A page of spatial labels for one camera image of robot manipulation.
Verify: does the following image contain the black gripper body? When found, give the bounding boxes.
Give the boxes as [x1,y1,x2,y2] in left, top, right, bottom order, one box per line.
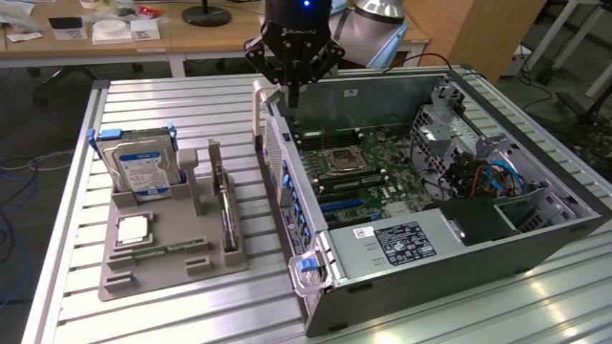
[261,0,333,69]

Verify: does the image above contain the black Nvidia graphics card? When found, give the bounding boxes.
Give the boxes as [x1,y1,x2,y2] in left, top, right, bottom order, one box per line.
[207,138,241,254]

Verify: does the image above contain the wooden desk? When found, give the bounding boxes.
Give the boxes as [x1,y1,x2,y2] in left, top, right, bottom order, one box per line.
[0,0,431,69]

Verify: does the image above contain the black round lamp base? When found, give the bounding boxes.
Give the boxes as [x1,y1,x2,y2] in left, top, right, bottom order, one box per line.
[182,0,234,27]

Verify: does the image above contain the black RAM slot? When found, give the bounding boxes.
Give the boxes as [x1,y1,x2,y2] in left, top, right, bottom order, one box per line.
[293,125,361,136]
[294,129,362,140]
[298,138,366,150]
[297,133,365,145]

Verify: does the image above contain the white labelled box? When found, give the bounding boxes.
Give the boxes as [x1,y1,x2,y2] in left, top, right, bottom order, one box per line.
[130,19,162,42]

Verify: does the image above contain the red packet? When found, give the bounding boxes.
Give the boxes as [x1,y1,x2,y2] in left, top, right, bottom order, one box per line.
[135,4,169,19]

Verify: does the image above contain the metal CPU socket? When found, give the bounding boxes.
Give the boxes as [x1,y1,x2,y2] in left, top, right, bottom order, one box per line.
[321,145,373,176]

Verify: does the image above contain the perforated metal drive cage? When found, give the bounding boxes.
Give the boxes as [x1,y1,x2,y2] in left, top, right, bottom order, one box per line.
[409,85,482,180]

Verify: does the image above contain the white box with round dish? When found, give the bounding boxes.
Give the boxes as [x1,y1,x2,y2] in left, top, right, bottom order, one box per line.
[91,19,135,46]

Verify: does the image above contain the green motherboard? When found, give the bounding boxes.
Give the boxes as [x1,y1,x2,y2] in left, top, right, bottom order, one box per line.
[286,118,442,230]

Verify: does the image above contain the green RAM stick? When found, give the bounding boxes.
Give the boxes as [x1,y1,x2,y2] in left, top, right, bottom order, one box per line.
[318,174,387,193]
[131,242,193,257]

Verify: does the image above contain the long black expansion slot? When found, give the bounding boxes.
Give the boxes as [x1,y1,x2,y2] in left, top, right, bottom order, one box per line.
[319,189,363,202]

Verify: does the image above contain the hard disk with blue caddy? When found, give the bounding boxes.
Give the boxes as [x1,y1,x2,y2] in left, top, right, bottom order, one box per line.
[87,121,182,201]

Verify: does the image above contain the white box with black lid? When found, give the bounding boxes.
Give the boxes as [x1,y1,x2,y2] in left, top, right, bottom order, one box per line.
[49,16,90,42]

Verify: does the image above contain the silver chipset heatsink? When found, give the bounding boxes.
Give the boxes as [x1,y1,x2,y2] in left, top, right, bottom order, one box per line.
[385,201,411,218]

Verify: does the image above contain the black office chair base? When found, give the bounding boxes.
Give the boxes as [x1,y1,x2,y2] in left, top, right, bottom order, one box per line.
[26,62,145,107]

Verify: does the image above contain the white paper card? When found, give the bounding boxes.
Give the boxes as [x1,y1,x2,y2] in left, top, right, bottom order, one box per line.
[6,32,45,43]

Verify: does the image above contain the clear plastic bag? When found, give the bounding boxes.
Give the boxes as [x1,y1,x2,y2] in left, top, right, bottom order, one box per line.
[0,0,47,33]

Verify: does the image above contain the silver CPU chip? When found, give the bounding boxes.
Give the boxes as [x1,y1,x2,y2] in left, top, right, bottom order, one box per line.
[117,216,151,244]

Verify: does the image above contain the grey power supply unit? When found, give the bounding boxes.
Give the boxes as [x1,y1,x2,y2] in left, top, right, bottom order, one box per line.
[327,209,469,280]

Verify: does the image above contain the blue case latch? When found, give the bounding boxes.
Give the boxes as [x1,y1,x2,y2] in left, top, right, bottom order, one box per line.
[297,259,321,277]

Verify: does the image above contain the metal disk bay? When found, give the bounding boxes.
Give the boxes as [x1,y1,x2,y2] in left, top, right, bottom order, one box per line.
[494,178,577,234]

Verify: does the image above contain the grey plastic parts rack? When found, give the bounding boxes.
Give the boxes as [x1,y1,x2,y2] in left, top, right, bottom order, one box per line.
[98,148,251,302]

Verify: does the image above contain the dark grey open PC case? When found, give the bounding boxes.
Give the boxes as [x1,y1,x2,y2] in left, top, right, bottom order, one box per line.
[253,66,605,338]

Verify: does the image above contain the beige case handle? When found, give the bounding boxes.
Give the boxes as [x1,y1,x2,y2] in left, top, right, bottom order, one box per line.
[253,80,285,139]

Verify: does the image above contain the black power cable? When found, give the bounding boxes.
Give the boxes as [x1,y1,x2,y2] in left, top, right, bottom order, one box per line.
[391,52,494,82]

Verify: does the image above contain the red wire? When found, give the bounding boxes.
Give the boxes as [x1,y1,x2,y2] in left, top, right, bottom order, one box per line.
[470,167,486,197]

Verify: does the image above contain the blue wire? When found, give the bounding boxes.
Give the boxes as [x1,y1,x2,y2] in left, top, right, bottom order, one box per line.
[479,160,527,197]

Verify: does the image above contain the white table frame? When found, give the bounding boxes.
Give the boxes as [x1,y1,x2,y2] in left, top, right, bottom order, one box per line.
[526,0,612,97]

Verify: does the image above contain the blue floor cable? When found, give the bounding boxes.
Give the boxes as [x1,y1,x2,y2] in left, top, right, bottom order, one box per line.
[0,171,39,309]

